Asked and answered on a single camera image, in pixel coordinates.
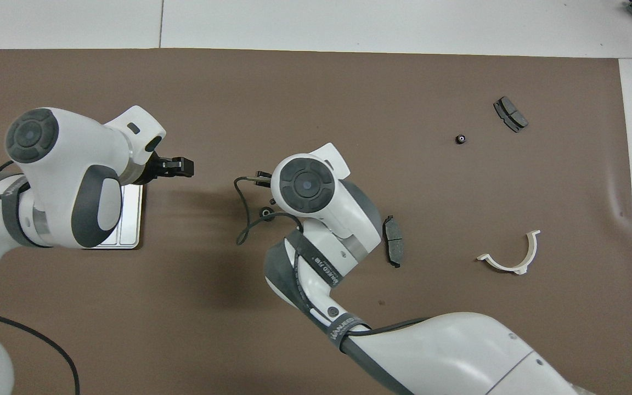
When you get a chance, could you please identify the stacked dark grey brake pads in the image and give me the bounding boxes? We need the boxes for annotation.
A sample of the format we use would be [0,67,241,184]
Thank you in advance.
[493,96,529,133]

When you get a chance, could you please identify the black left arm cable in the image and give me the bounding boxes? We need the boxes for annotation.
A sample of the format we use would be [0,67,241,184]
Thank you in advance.
[0,159,81,395]

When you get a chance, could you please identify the white curved plastic bracket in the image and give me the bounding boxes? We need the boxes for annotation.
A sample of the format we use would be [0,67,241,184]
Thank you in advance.
[476,230,540,275]

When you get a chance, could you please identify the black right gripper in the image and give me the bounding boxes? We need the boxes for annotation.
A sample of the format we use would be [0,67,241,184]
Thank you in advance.
[255,171,277,206]

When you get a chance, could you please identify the brown table mat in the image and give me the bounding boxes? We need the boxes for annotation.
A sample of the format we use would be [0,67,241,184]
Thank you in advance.
[0,48,632,395]

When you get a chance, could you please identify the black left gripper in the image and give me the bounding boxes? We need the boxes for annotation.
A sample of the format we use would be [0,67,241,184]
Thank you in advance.
[143,153,194,184]

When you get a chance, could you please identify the single dark grey brake pad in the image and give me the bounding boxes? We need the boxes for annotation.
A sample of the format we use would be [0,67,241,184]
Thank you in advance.
[383,215,406,268]

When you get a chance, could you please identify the silver metal tray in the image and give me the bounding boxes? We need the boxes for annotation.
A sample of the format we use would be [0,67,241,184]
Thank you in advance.
[83,184,144,250]

